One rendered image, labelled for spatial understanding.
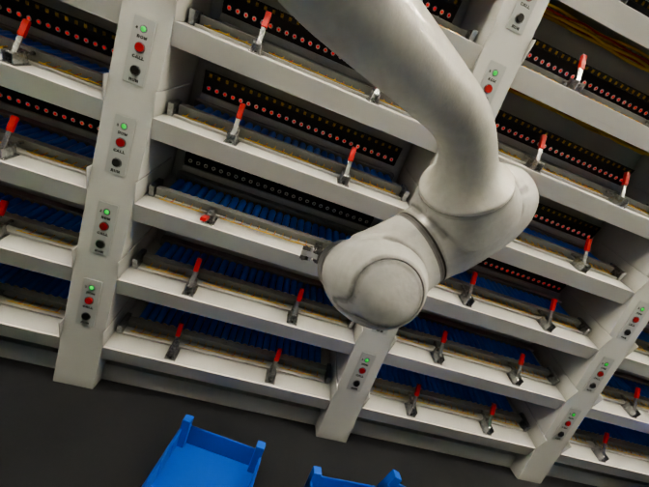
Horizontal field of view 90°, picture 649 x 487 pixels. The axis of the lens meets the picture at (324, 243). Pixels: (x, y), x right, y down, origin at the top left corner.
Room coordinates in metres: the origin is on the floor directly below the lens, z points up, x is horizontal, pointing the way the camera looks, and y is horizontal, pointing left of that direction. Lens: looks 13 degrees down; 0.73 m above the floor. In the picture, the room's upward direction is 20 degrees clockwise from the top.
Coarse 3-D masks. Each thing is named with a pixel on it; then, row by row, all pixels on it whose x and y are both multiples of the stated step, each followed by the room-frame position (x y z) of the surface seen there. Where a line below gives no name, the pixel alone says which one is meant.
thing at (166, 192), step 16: (160, 192) 0.74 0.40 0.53; (176, 192) 0.75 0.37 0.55; (208, 208) 0.76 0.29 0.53; (224, 208) 0.77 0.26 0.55; (240, 224) 0.76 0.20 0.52; (256, 224) 0.78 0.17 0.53; (272, 224) 0.79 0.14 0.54; (288, 240) 0.78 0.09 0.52; (304, 240) 0.80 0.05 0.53; (320, 240) 0.81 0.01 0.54
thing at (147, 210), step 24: (168, 168) 0.84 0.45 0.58; (192, 168) 0.86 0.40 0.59; (144, 192) 0.72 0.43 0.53; (264, 192) 0.90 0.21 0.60; (144, 216) 0.69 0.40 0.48; (168, 216) 0.70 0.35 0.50; (192, 216) 0.72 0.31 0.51; (336, 216) 0.94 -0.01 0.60; (216, 240) 0.72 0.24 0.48; (240, 240) 0.73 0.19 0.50; (264, 240) 0.75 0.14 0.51; (288, 264) 0.76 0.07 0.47; (312, 264) 0.76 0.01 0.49
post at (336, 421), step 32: (480, 0) 0.92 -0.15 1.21; (512, 0) 0.80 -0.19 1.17; (544, 0) 0.81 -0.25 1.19; (512, 32) 0.80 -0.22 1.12; (480, 64) 0.79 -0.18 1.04; (512, 64) 0.81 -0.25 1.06; (416, 160) 0.90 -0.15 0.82; (352, 352) 0.79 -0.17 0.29; (384, 352) 0.81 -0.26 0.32; (320, 416) 0.82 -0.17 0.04; (352, 416) 0.81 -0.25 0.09
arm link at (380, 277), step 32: (384, 224) 0.39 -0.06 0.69; (416, 224) 0.38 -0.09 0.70; (352, 256) 0.33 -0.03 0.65; (384, 256) 0.31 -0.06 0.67; (416, 256) 0.33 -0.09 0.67; (352, 288) 0.30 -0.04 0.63; (384, 288) 0.30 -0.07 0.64; (416, 288) 0.31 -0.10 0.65; (352, 320) 0.34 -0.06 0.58; (384, 320) 0.30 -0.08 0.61
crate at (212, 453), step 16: (192, 416) 0.63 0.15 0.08; (192, 432) 0.63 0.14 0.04; (208, 432) 0.63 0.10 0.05; (176, 448) 0.61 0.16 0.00; (192, 448) 0.62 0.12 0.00; (208, 448) 0.63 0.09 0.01; (224, 448) 0.63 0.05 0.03; (240, 448) 0.63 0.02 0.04; (256, 448) 0.62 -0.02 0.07; (160, 464) 0.53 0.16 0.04; (176, 464) 0.57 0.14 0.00; (192, 464) 0.59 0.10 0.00; (208, 464) 0.60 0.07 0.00; (224, 464) 0.61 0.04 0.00; (240, 464) 0.63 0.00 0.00; (256, 464) 0.62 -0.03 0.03; (160, 480) 0.53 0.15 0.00; (176, 480) 0.54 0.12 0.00; (192, 480) 0.55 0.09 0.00; (208, 480) 0.56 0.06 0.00; (224, 480) 0.58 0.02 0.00; (240, 480) 0.59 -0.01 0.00
